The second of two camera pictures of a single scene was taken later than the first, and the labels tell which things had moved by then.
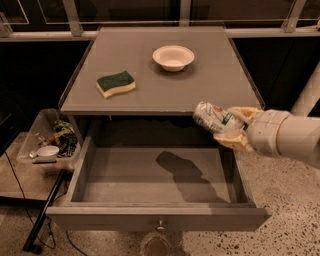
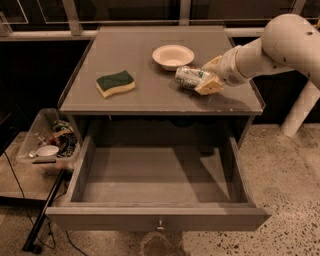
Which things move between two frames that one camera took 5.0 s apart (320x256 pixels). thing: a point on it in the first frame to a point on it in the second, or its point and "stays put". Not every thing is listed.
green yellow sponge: x=109 y=85 stays put
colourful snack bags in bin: x=64 y=138 stays put
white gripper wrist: x=266 y=130 to x=227 y=69
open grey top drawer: x=156 y=183 stays put
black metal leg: x=29 y=245 stays put
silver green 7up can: x=219 y=121 to x=189 y=77
